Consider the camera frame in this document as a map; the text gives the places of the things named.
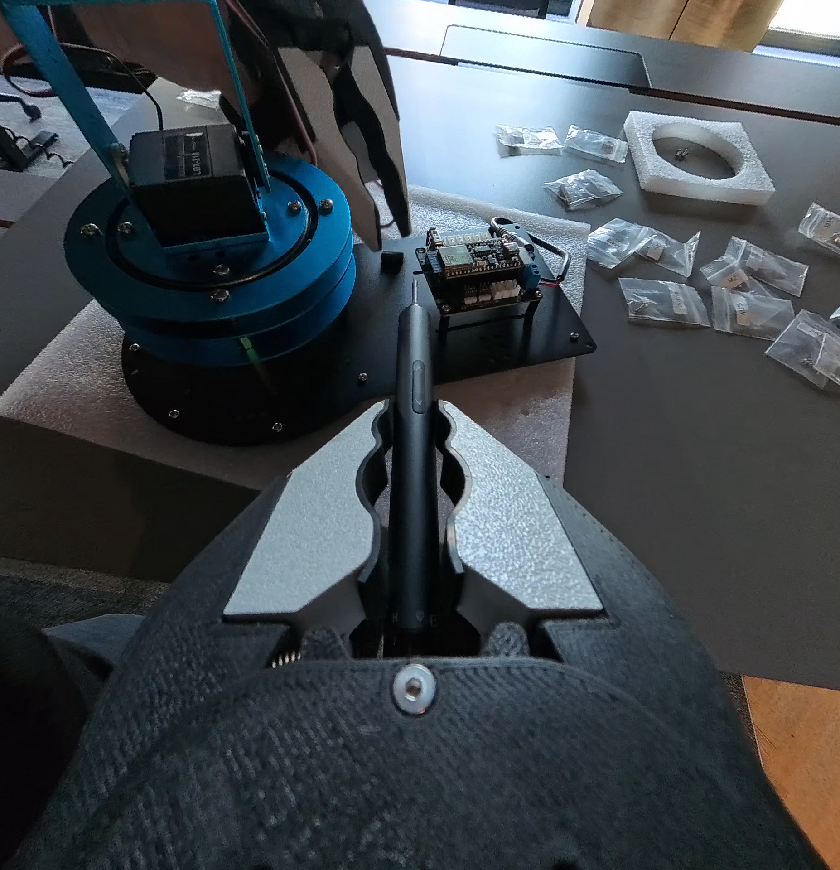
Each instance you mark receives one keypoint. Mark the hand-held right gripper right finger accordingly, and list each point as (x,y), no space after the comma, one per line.
(529,544)

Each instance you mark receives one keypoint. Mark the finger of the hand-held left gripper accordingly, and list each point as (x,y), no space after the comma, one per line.
(379,102)
(318,115)

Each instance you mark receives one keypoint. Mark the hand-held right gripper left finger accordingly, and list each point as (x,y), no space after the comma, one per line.
(304,544)

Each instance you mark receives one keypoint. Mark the black electric screwdriver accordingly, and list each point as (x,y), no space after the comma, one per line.
(413,442)

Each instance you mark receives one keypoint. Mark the blue toy robot arm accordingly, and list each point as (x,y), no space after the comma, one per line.
(209,285)

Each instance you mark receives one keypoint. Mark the adjoining dark desk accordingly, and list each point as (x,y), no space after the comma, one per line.
(529,47)

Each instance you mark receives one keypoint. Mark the dark grey desk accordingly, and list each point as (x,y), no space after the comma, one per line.
(698,510)

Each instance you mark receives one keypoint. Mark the white foam mat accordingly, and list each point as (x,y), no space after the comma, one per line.
(515,408)

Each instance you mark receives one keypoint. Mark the robot control circuit board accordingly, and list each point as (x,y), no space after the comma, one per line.
(474,272)

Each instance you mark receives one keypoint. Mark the group of small parts bags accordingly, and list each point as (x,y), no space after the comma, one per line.
(664,302)

